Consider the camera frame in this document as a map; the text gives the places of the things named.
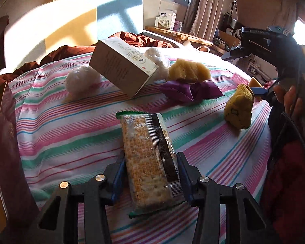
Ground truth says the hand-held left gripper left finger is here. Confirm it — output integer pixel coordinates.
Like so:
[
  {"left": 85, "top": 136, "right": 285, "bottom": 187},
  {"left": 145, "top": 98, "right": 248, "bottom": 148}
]
[{"left": 28, "top": 158, "right": 126, "bottom": 244}]

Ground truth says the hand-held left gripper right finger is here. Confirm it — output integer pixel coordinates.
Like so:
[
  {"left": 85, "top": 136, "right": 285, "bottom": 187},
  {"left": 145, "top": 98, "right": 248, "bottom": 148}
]
[{"left": 176, "top": 152, "right": 275, "bottom": 244}]

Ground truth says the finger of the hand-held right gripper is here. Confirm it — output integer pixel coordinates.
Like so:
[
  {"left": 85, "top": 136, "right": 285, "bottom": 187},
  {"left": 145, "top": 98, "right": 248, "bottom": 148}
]
[
  {"left": 222, "top": 46, "right": 251, "bottom": 61},
  {"left": 250, "top": 80, "right": 280, "bottom": 106}
]

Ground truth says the yellow sock with logo patch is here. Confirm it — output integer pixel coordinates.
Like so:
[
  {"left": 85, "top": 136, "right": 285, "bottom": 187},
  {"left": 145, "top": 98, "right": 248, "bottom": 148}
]
[{"left": 224, "top": 83, "right": 256, "bottom": 130}]

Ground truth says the cracker packet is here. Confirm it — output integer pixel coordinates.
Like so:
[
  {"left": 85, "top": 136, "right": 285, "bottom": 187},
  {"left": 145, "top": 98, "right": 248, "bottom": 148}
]
[{"left": 115, "top": 112, "right": 186, "bottom": 219}]

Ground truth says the white carton with gold print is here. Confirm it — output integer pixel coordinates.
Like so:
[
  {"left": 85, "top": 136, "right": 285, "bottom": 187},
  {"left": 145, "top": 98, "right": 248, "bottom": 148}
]
[{"left": 89, "top": 38, "right": 159, "bottom": 99}]

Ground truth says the person's right hand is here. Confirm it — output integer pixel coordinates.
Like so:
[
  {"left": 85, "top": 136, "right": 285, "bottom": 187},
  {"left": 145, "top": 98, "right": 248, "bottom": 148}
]
[{"left": 273, "top": 85, "right": 303, "bottom": 122}]

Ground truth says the orange wedge-shaped object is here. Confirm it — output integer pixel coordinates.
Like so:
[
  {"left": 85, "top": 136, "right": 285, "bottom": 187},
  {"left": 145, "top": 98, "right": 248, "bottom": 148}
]
[{"left": 248, "top": 77, "right": 263, "bottom": 88}]

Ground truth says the pink comb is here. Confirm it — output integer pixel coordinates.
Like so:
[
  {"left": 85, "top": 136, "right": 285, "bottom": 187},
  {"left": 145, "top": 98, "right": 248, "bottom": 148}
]
[{"left": 231, "top": 72, "right": 252, "bottom": 83}]

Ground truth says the cluttered shelf unit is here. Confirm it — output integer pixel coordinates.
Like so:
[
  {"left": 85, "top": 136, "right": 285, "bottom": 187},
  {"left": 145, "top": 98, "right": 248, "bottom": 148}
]
[{"left": 213, "top": 13, "right": 244, "bottom": 54}]

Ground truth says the yellow fuzzy sock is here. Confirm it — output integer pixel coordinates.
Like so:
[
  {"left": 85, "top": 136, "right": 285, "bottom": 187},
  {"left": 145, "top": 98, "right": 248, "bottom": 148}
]
[{"left": 168, "top": 58, "right": 211, "bottom": 83}]

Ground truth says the beige curtain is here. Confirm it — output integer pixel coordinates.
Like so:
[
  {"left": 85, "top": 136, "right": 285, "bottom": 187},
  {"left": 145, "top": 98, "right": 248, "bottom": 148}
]
[{"left": 184, "top": 0, "right": 228, "bottom": 41}]

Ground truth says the purple cloth pouch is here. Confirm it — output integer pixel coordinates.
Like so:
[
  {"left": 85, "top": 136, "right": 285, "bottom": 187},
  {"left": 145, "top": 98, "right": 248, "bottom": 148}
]
[{"left": 159, "top": 80, "right": 224, "bottom": 105}]

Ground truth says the wooden side table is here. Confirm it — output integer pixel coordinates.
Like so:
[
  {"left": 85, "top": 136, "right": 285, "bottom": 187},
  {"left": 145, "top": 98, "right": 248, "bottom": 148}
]
[{"left": 145, "top": 25, "right": 214, "bottom": 47}]

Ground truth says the white product carton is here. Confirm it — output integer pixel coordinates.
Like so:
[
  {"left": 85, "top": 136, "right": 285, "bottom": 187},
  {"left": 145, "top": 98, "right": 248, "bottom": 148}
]
[{"left": 155, "top": 10, "right": 177, "bottom": 30}]

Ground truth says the white fluffy ball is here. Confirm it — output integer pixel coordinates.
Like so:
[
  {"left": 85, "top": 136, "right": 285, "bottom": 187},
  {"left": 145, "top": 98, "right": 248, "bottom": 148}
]
[
  {"left": 144, "top": 47, "right": 171, "bottom": 80},
  {"left": 65, "top": 65, "right": 103, "bottom": 98}
]

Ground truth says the maroon blanket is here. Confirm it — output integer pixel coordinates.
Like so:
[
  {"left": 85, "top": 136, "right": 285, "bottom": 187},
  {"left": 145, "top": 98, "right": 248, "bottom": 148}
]
[{"left": 0, "top": 31, "right": 174, "bottom": 87}]

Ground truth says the person's red garment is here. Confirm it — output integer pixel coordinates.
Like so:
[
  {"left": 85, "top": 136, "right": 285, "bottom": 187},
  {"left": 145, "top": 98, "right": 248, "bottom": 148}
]
[{"left": 260, "top": 140, "right": 305, "bottom": 244}]

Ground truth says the pale bed headboard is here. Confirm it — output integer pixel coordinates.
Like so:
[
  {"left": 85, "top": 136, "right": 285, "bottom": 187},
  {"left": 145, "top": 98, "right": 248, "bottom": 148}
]
[{"left": 4, "top": 0, "right": 145, "bottom": 66}]

